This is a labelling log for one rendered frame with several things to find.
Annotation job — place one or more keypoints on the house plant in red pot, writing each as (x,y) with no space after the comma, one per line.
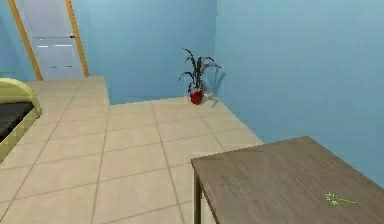
(197,83)

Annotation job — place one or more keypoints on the brown wooden table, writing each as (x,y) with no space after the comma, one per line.
(286,183)

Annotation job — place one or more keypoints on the pale grey room door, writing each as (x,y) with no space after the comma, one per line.
(55,40)

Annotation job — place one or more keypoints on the small green sprig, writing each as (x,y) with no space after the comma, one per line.
(336,199)

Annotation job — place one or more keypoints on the yellow-green sofa with black seat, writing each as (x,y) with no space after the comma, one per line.
(13,113)

